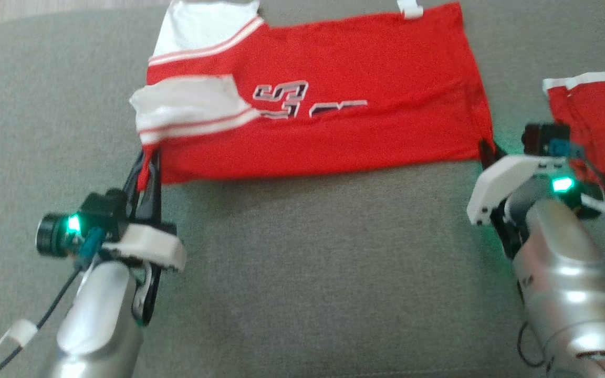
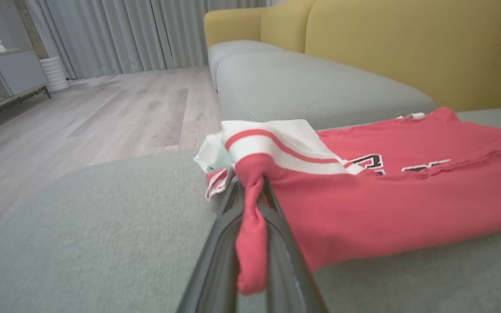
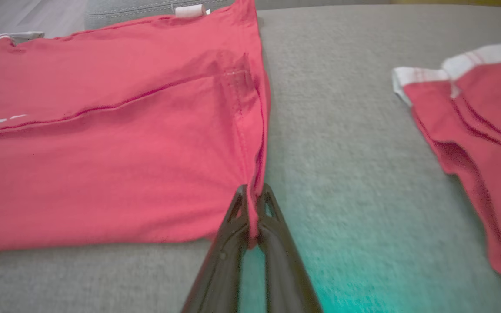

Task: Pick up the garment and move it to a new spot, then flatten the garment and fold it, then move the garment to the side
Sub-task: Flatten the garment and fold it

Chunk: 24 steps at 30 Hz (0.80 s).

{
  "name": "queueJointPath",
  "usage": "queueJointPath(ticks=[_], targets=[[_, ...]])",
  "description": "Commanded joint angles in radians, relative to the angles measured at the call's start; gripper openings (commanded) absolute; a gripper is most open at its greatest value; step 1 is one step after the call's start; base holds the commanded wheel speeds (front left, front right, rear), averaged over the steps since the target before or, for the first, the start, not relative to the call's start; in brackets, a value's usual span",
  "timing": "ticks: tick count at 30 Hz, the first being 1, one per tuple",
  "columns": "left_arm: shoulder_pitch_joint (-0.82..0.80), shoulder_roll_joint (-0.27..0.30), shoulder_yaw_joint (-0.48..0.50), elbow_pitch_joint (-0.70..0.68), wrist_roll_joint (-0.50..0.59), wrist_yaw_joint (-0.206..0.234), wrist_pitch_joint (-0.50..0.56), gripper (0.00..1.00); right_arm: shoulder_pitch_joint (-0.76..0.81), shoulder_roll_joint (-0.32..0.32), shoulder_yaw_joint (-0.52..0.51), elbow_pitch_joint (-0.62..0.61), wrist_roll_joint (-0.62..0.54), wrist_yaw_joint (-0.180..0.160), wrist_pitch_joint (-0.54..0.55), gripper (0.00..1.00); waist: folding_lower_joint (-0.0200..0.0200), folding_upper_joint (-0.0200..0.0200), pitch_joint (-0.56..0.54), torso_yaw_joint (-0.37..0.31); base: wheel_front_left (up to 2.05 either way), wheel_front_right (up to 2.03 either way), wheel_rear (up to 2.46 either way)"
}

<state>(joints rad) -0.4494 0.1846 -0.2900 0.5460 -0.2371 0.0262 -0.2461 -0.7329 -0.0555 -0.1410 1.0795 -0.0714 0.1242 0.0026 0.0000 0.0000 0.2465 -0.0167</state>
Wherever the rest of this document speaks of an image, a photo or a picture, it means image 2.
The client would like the large yellow sofa back cushion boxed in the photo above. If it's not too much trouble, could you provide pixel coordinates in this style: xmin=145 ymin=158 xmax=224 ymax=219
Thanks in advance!
xmin=305 ymin=0 xmax=501 ymax=113

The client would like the white ribbed vase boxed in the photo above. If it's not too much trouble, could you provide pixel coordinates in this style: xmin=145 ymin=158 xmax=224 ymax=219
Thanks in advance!
xmin=40 ymin=57 xmax=70 ymax=92

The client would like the grey pleated curtain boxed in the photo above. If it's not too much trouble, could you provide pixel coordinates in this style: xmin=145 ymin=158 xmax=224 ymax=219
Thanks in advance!
xmin=27 ymin=0 xmax=273 ymax=80

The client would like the large grey sofa ottoman cushion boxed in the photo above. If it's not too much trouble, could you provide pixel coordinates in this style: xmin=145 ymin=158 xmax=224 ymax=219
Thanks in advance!
xmin=0 ymin=108 xmax=501 ymax=313

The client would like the grey cabinet door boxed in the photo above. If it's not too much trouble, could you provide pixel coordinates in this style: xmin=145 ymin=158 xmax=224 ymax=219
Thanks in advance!
xmin=0 ymin=50 xmax=49 ymax=96

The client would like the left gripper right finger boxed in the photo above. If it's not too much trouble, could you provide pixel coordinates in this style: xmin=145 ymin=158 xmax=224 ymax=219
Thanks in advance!
xmin=259 ymin=176 xmax=329 ymax=313

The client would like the red jersey shirt number 23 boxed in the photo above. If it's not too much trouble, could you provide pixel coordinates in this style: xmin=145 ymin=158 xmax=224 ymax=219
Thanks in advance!
xmin=194 ymin=107 xmax=501 ymax=295

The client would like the small grey sofa seat cushion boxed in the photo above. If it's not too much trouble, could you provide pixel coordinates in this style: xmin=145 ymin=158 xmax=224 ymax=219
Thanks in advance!
xmin=208 ymin=40 xmax=286 ymax=90

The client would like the yellow sofa armrest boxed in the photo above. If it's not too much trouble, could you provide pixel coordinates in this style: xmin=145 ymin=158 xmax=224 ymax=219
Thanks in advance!
xmin=204 ymin=7 xmax=268 ymax=50

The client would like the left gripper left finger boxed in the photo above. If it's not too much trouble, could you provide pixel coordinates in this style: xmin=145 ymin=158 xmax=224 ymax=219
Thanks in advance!
xmin=177 ymin=170 xmax=245 ymax=313

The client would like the narrow yellow sofa back cushion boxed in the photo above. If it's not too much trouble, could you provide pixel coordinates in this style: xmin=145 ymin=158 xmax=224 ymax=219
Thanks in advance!
xmin=260 ymin=0 xmax=317 ymax=53

